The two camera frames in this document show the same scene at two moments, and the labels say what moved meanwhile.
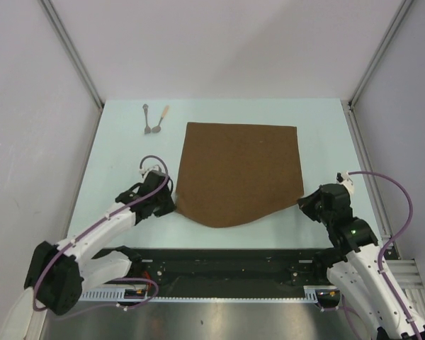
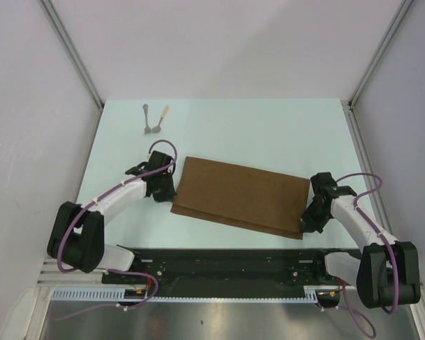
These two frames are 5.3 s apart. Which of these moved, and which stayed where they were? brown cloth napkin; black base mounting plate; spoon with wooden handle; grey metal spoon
Moved: brown cloth napkin
Stayed: grey metal spoon; spoon with wooden handle; black base mounting plate
